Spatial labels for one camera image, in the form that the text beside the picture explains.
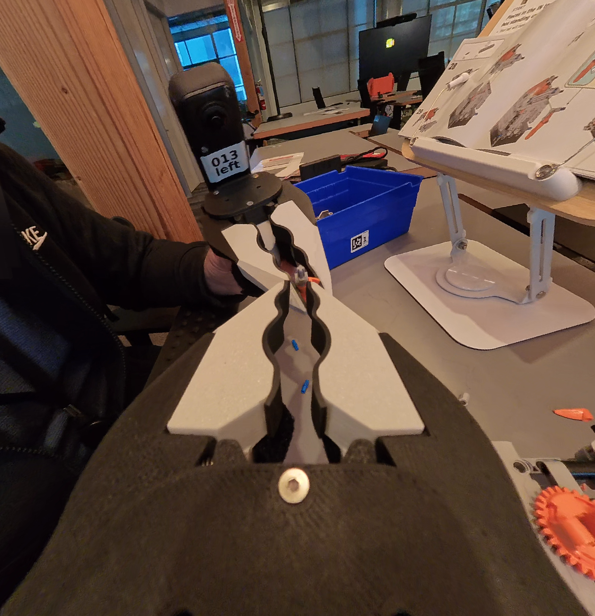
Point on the slim wooden post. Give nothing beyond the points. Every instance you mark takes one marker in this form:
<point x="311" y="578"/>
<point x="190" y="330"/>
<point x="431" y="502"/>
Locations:
<point x="232" y="19"/>

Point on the instruction booklet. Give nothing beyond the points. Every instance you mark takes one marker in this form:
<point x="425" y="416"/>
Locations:
<point x="518" y="96"/>

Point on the blue plastic bin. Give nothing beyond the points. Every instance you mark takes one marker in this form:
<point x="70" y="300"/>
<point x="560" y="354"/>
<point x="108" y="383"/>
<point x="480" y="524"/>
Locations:
<point x="374" y="216"/>

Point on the red fire extinguisher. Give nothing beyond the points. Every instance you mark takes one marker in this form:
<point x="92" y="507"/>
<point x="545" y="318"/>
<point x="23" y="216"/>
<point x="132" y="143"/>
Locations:
<point x="261" y="96"/>

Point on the clear plastic bag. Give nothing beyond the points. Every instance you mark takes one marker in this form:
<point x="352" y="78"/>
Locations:
<point x="283" y="163"/>

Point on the black monitor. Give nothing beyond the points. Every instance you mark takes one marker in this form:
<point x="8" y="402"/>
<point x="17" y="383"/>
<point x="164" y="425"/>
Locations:
<point x="398" y="53"/>

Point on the orange plastic object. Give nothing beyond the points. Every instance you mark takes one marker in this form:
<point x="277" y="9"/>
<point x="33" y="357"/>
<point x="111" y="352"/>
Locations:
<point x="380" y="84"/>

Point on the toy building-block model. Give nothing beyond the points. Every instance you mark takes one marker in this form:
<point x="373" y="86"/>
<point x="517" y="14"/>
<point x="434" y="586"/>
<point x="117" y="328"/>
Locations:
<point x="567" y="524"/>

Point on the person's left hand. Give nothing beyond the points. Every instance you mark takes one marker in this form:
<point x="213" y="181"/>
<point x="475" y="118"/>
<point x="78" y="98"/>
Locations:
<point x="220" y="272"/>

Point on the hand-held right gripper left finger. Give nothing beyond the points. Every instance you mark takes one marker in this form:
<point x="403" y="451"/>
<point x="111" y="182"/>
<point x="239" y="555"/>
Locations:
<point x="220" y="385"/>

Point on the orange pointed plastic piece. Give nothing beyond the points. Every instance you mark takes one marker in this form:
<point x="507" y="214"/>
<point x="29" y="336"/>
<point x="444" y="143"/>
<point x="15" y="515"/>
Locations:
<point x="574" y="414"/>
<point x="300" y="293"/>

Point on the white book stand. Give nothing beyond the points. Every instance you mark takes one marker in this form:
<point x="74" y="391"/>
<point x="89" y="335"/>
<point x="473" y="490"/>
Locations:
<point x="494" y="313"/>

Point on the black dimpled panel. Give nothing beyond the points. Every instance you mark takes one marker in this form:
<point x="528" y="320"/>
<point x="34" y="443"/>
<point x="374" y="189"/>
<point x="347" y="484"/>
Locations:
<point x="191" y="327"/>

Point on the black office chair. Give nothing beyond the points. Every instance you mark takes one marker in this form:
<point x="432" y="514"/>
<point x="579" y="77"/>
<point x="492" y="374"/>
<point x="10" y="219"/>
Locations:
<point x="431" y="72"/>
<point x="319" y="96"/>

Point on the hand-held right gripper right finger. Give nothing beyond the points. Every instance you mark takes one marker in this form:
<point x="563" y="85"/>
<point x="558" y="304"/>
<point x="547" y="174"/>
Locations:
<point x="369" y="385"/>

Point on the wide wooden post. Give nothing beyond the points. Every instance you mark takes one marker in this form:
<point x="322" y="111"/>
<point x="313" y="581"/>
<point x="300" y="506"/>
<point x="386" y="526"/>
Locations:
<point x="86" y="120"/>

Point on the grey plastic pin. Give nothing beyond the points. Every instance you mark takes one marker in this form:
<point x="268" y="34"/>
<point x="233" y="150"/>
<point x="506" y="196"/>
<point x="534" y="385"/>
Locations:
<point x="300" y="274"/>

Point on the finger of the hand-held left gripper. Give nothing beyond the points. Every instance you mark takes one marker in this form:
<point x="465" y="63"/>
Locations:
<point x="304" y="226"/>
<point x="252" y="255"/>

